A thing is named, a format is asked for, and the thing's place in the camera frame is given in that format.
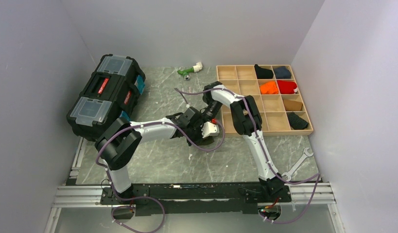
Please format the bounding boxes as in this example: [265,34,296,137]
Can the wooden compartment tray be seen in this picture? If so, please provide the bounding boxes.
[216,65,313,136]

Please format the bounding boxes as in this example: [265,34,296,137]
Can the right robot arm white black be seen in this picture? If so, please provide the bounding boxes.
[203,82,291,202]

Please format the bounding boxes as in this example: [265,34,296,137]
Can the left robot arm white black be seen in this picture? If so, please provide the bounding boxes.
[94,107,212,204]

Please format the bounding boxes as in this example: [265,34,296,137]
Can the green white pipe fitting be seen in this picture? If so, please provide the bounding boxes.
[177,62,203,81]

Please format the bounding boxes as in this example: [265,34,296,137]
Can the orange rolled cloth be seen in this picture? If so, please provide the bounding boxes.
[259,81,279,95]

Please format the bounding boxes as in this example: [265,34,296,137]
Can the red rolled cloth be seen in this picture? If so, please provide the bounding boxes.
[277,80,298,94]

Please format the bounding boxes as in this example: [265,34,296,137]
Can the brown rolled cloth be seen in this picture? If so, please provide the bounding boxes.
[283,99,303,112]

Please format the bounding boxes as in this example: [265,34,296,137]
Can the navy rolled cloth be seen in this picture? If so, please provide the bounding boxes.
[273,66,292,79]

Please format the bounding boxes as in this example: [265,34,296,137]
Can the black ribbed rolled cloth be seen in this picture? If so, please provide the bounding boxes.
[287,112,309,130]

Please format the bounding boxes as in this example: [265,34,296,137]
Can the black plastic toolbox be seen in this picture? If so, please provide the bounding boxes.
[66,54,146,141]

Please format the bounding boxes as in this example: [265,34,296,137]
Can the silver wrench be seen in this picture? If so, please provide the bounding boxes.
[282,148,314,182]

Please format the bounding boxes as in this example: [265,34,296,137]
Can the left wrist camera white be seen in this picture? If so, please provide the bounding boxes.
[201,119,220,138]

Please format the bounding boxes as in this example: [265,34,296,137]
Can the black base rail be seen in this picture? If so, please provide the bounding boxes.
[100,182,292,216]

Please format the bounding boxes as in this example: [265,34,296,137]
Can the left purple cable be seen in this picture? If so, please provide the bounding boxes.
[95,119,226,233]

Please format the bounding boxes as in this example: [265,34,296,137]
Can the aluminium frame rail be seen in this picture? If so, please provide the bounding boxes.
[45,138,345,233]

